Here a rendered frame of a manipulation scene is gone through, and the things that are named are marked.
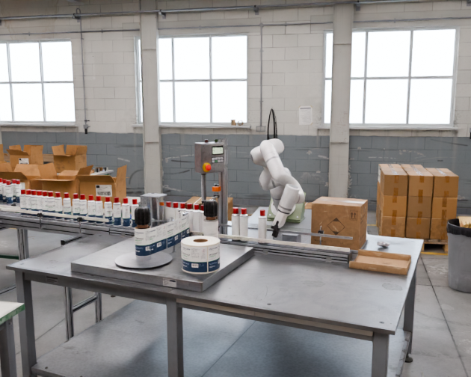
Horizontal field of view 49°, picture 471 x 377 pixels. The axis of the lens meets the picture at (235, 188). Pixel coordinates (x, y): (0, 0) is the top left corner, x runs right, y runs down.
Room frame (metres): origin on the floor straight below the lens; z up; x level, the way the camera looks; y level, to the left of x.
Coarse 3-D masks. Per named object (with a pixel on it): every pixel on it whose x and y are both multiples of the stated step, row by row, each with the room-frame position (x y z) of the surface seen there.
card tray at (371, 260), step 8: (360, 256) 2.94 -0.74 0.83; (368, 256) 2.94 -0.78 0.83; (376, 256) 2.92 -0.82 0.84; (384, 256) 2.91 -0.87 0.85; (392, 256) 2.89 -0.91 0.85; (400, 256) 2.87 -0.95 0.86; (408, 256) 2.85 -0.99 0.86; (352, 264) 2.73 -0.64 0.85; (360, 264) 2.71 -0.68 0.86; (368, 264) 2.69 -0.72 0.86; (376, 264) 2.67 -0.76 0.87; (384, 264) 2.79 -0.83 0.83; (392, 264) 2.79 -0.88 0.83; (400, 264) 2.79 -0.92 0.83; (408, 264) 2.70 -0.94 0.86; (392, 272) 2.64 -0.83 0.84; (400, 272) 2.62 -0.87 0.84
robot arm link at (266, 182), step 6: (252, 150) 3.36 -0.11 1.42; (258, 150) 3.33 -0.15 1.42; (252, 156) 3.34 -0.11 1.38; (258, 156) 3.33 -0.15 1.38; (258, 162) 3.35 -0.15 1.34; (264, 162) 3.39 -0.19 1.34; (264, 168) 3.51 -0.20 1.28; (264, 174) 3.58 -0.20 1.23; (270, 174) 3.53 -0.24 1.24; (264, 180) 3.60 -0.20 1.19; (270, 180) 3.58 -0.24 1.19; (264, 186) 3.62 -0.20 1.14; (270, 186) 3.63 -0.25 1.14
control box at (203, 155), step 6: (198, 144) 3.26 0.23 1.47; (204, 144) 3.24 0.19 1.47; (210, 144) 3.26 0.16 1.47; (216, 144) 3.28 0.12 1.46; (222, 144) 3.31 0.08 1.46; (198, 150) 3.27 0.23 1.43; (204, 150) 3.24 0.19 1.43; (210, 150) 3.26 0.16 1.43; (198, 156) 3.27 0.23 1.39; (204, 156) 3.24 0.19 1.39; (210, 156) 3.26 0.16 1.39; (216, 156) 3.28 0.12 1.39; (198, 162) 3.27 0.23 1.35; (204, 162) 3.24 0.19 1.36; (210, 162) 3.26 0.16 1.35; (222, 162) 3.31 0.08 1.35; (198, 168) 3.27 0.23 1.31; (204, 168) 3.24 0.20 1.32; (216, 168) 3.28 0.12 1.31; (222, 168) 3.31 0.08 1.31
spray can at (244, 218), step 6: (246, 210) 3.12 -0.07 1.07; (240, 216) 3.11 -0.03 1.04; (246, 216) 3.11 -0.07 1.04; (240, 222) 3.12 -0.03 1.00; (246, 222) 3.11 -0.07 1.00; (240, 228) 3.12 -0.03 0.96; (246, 228) 3.11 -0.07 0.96; (240, 234) 3.12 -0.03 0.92; (246, 234) 3.11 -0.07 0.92; (240, 240) 3.12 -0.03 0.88
